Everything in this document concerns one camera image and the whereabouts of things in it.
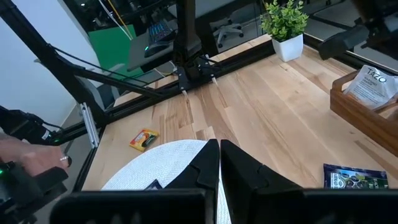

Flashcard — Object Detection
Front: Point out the green plant in white pot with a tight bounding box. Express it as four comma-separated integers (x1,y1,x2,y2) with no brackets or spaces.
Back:
259,0,310,63

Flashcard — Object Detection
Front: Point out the white round woven placemat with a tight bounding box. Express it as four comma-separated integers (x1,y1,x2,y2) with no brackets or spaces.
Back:
101,139,233,224

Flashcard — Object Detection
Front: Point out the black aluminium table frame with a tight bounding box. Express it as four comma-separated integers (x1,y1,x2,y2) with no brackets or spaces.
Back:
0,0,398,194

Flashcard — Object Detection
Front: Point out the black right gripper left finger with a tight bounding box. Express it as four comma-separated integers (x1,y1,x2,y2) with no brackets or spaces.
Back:
49,139,221,224

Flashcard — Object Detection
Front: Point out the orange red tea bag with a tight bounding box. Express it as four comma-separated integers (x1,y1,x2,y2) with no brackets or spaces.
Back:
129,128,160,152

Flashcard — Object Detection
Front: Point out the silver aluminium bracket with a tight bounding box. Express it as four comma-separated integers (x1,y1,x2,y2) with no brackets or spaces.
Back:
79,101,101,149

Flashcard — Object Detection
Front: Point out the person's hand with ring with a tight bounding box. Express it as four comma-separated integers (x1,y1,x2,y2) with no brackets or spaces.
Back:
0,133,73,178

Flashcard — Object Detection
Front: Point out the backlit computer keyboard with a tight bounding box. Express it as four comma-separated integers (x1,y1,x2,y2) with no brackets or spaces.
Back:
147,20,175,43

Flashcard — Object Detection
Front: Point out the white orange tea bag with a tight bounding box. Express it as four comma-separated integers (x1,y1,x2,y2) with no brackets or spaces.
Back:
343,64,398,110

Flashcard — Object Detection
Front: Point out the dark blue tea bag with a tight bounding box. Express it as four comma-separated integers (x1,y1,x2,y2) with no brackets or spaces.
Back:
322,163,389,190
144,179,164,191

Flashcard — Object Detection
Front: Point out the green panel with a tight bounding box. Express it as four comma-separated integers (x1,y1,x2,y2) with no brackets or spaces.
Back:
88,24,147,80

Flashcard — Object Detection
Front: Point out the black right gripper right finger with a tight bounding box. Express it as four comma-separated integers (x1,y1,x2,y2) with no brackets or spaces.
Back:
220,139,398,224

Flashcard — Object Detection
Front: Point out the brown wooden compartment tray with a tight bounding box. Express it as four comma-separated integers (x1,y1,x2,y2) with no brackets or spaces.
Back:
329,70,398,158

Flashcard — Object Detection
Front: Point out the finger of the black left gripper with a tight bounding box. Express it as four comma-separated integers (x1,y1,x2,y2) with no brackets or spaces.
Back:
317,24,371,62

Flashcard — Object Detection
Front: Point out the black computer mouse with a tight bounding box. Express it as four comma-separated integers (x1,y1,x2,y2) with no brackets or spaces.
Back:
143,39,170,59

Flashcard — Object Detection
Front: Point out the yellow cable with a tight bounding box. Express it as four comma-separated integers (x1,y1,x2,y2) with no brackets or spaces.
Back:
106,0,135,40

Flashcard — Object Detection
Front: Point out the grey office chair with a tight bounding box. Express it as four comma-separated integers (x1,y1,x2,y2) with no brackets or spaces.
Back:
212,17,246,50

